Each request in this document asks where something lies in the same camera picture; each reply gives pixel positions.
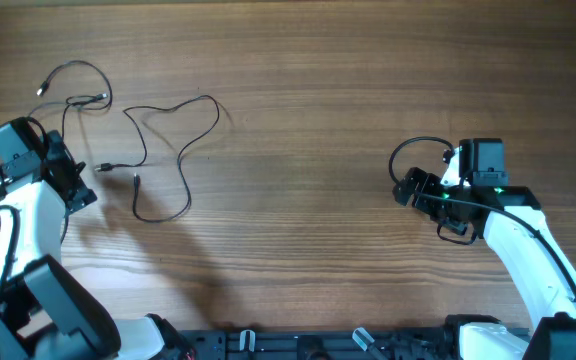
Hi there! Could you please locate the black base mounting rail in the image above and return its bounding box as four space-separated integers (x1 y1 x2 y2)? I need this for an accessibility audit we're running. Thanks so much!
181 326 459 360

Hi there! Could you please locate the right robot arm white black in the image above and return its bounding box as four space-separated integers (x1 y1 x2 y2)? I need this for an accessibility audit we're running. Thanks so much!
392 138 576 359

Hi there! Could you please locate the black USB cable long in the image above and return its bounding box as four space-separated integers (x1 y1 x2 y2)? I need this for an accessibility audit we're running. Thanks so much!
94 94 221 224

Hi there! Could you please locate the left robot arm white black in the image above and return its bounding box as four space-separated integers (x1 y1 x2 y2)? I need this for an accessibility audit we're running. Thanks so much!
0 117 166 359

